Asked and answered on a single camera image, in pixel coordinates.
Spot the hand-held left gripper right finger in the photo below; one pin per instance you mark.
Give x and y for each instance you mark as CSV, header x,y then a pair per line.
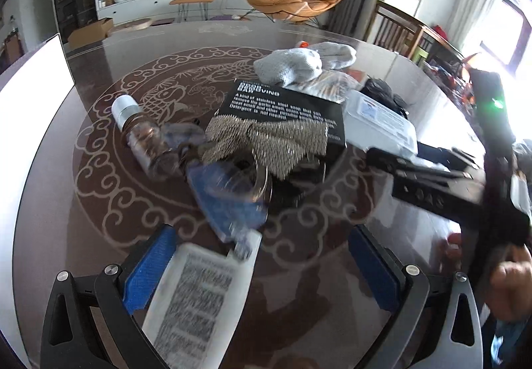
x,y
374,269

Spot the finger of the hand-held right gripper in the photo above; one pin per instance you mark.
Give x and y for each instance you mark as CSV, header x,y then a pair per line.
x,y
449,155
399,164

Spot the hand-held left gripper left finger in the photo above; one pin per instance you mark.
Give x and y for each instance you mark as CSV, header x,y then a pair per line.
x,y
149,269

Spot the clear plastic box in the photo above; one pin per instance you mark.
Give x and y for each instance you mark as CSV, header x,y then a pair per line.
x,y
382,119

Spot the white printed packet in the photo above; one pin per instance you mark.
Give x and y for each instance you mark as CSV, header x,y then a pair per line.
x,y
195,306

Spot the grey knit glove orange cuff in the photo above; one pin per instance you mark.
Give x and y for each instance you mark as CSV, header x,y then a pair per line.
x,y
336,54

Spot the clear jar with silver cap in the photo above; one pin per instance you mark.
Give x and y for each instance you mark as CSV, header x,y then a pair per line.
x,y
141,132

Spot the person's right hand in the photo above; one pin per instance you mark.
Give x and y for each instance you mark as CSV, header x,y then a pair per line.
x,y
513,290

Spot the clear packet of brown snacks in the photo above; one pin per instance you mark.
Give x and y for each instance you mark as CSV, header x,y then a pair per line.
x,y
332,84

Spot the blue packet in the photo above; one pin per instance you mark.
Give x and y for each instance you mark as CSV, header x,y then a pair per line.
x,y
226,196

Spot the black printed box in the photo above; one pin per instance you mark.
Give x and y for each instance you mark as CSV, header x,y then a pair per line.
x,y
286,109

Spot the silver metal mesh scrubber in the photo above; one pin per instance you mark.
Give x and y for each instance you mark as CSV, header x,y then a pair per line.
x,y
266,140

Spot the wooden chair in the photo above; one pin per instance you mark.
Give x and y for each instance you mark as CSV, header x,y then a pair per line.
x,y
392,28

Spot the white sheer curtain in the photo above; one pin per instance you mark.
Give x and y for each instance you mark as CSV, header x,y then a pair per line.
x,y
474,7

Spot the cardboard box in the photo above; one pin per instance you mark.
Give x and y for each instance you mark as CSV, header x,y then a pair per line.
x,y
89,31

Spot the white television cabinet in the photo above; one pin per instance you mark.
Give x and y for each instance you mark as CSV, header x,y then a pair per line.
x,y
145,5

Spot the orange bench with metal legs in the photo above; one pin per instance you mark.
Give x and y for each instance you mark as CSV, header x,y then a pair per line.
x,y
192,0

